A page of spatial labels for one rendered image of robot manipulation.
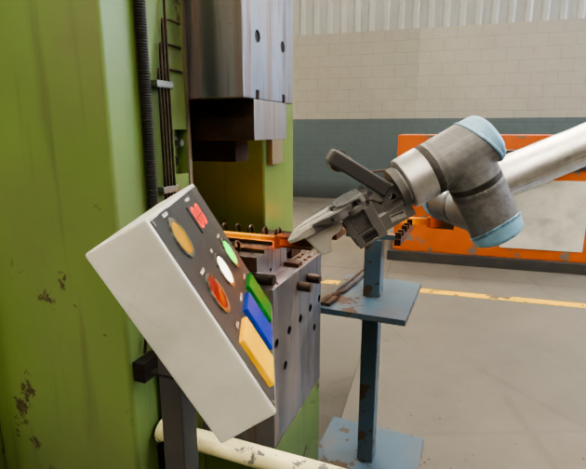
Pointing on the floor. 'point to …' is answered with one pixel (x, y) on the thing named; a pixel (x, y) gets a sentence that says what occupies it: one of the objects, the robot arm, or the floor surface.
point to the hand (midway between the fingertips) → (293, 234)
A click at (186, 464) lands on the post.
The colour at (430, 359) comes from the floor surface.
